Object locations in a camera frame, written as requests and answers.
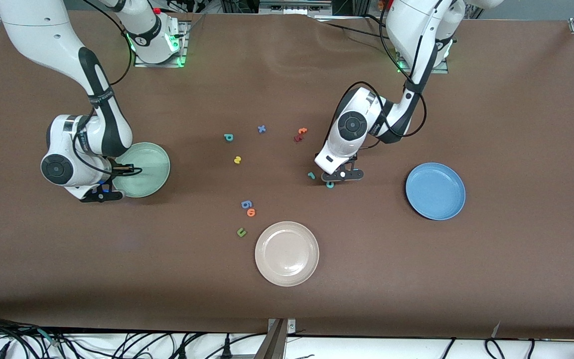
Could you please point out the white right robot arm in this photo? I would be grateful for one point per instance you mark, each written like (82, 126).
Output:
(43, 30)

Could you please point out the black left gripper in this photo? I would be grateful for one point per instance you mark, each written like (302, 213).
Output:
(355, 158)

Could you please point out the black power plug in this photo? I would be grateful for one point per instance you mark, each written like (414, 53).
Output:
(226, 349)
(182, 351)

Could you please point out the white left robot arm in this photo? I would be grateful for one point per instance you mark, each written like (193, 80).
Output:
(406, 25)

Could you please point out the blue plate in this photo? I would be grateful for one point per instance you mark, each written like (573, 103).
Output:
(436, 199)

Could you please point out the grey device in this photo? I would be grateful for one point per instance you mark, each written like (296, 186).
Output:
(294, 7)

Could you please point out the white tape tag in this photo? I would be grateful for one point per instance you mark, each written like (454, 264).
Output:
(497, 330)

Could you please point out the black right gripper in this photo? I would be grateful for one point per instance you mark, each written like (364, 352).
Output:
(116, 169)

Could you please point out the metal table bracket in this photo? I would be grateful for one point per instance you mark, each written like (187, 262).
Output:
(277, 344)

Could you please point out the beige plate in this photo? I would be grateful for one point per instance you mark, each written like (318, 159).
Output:
(287, 254)

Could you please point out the green plate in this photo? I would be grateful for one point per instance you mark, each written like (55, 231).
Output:
(152, 183)

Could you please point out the brown table cover sheet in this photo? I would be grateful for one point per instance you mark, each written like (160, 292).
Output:
(287, 304)

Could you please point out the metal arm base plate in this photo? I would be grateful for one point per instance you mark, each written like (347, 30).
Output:
(442, 67)
(185, 45)

